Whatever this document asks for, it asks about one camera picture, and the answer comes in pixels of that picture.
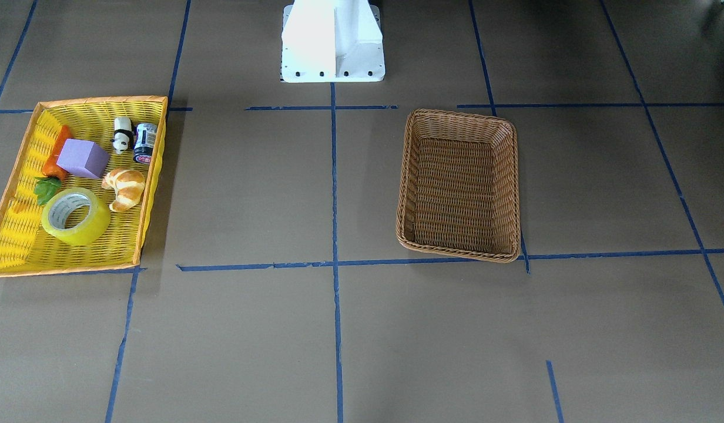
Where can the toy croissant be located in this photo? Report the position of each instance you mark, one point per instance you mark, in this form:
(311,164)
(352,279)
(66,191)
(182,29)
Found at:
(129,186)

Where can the panda figurine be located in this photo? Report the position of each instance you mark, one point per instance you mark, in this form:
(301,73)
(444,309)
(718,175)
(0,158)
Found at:
(123,135)

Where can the orange toy carrot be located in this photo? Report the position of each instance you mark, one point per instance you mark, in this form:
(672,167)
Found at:
(53,175)

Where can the purple foam cube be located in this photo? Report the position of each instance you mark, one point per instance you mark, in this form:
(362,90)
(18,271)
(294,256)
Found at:
(83,159)

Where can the yellow woven basket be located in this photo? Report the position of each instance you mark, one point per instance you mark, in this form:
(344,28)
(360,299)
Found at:
(26,248)

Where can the brown wicker basket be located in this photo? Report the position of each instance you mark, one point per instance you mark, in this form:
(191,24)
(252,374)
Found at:
(459,186)

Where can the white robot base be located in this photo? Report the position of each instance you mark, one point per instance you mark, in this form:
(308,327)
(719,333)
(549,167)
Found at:
(332,42)

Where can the small dark can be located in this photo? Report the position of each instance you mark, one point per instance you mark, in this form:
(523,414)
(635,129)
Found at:
(146,135)

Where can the yellow tape roll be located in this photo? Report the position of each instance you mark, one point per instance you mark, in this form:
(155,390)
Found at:
(57,211)

